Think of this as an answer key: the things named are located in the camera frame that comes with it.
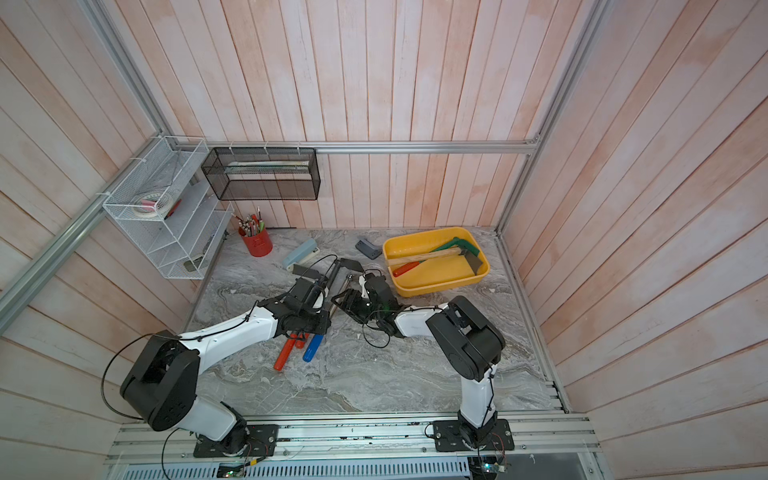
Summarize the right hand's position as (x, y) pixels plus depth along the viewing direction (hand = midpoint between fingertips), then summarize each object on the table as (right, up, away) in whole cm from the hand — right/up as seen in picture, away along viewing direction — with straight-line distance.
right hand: (335, 303), depth 90 cm
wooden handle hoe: (+49, +14, +17) cm, 53 cm away
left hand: (-2, -7, -2) cm, 7 cm away
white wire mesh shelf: (-39, +19, -12) cm, 45 cm away
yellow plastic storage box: (+34, +9, +14) cm, 38 cm away
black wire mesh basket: (-27, +44, +12) cm, 53 cm away
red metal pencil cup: (-30, +19, +17) cm, 40 cm away
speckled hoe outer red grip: (-14, -13, -2) cm, 19 cm away
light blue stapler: (-15, +16, +17) cm, 28 cm away
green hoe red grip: (+43, +19, +24) cm, 53 cm away
